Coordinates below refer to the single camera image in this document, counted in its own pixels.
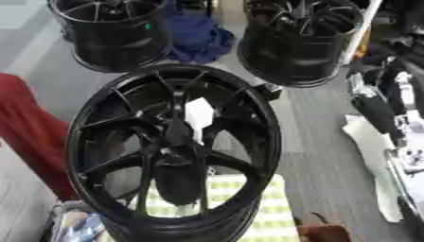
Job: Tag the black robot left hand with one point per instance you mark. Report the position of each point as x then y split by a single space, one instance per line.
179 179

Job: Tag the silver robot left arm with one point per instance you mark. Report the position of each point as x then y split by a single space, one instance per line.
77 225

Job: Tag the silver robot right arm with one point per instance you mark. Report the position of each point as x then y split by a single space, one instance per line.
381 116

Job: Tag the large black spoked wheel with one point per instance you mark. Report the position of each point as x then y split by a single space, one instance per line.
96 148

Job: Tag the black wheel rim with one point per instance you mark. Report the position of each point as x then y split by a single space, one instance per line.
292 53
118 41

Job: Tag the blue cloth bag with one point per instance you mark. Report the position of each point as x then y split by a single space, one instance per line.
196 34

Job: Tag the brown bag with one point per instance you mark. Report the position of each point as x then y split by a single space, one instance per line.
325 232

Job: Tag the red cloth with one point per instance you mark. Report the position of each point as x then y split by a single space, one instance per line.
30 132

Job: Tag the white sheet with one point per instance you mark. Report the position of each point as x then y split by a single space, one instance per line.
367 148

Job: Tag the white pole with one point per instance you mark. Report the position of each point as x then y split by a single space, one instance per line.
361 30

